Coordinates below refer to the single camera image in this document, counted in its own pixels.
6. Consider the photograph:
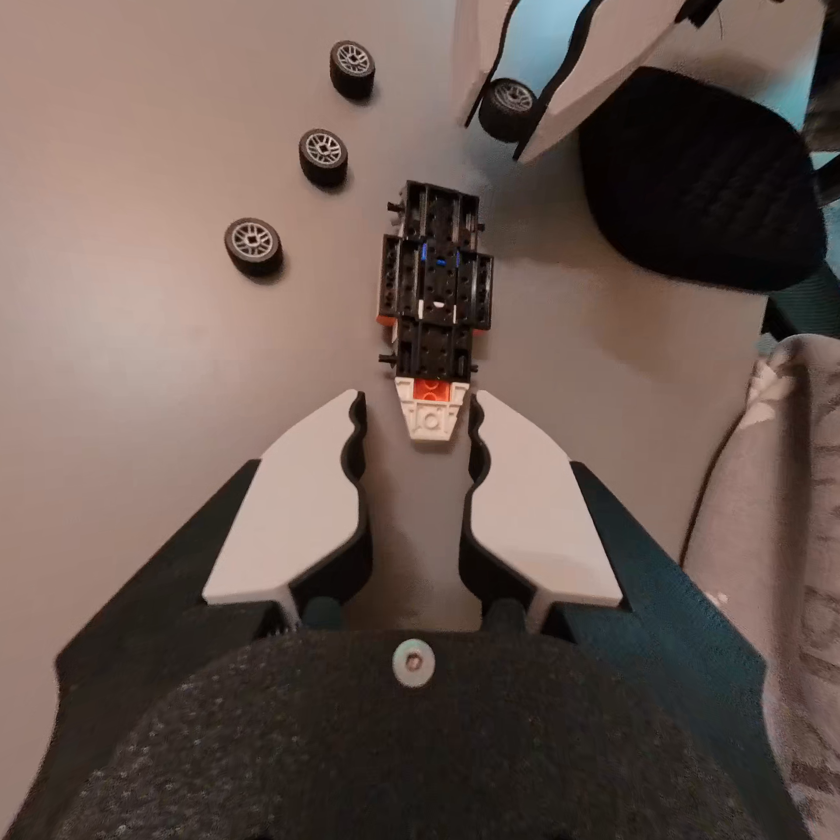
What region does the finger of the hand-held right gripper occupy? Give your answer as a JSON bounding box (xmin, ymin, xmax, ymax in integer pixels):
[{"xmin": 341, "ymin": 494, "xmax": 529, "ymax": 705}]
[
  {"xmin": 515, "ymin": 0, "xmax": 686, "ymax": 164},
  {"xmin": 452, "ymin": 0, "xmax": 518, "ymax": 128}
]

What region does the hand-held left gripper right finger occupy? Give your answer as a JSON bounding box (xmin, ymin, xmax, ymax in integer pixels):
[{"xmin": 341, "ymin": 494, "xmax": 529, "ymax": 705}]
[{"xmin": 460, "ymin": 390, "xmax": 624, "ymax": 613}]

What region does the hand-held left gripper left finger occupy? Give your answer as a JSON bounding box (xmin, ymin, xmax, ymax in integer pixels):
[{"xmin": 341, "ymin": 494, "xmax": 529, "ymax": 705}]
[{"xmin": 204, "ymin": 390, "xmax": 372, "ymax": 607}]

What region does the grey lego wheel rim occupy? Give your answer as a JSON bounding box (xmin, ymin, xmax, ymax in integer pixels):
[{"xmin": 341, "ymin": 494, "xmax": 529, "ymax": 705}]
[
  {"xmin": 229, "ymin": 220, "xmax": 279, "ymax": 261},
  {"xmin": 334, "ymin": 42, "xmax": 374, "ymax": 80},
  {"xmin": 493, "ymin": 82, "xmax": 536, "ymax": 116},
  {"xmin": 304, "ymin": 130, "xmax": 346, "ymax": 168}
]

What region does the black lego tire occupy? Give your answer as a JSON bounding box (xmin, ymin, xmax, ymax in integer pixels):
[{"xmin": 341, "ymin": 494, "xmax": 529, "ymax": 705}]
[
  {"xmin": 224, "ymin": 217, "xmax": 284, "ymax": 278},
  {"xmin": 298, "ymin": 128, "xmax": 350, "ymax": 187},
  {"xmin": 329, "ymin": 40, "xmax": 378, "ymax": 102},
  {"xmin": 478, "ymin": 77, "xmax": 540, "ymax": 143}
]

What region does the orange white lego car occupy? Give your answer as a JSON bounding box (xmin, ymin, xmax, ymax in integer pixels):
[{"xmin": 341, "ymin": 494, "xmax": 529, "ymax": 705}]
[{"xmin": 377, "ymin": 180, "xmax": 497, "ymax": 447}]

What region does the black honeycomb wrist rest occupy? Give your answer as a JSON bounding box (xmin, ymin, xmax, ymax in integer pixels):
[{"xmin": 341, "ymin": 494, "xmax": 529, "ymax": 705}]
[{"xmin": 578, "ymin": 66, "xmax": 828, "ymax": 292}]

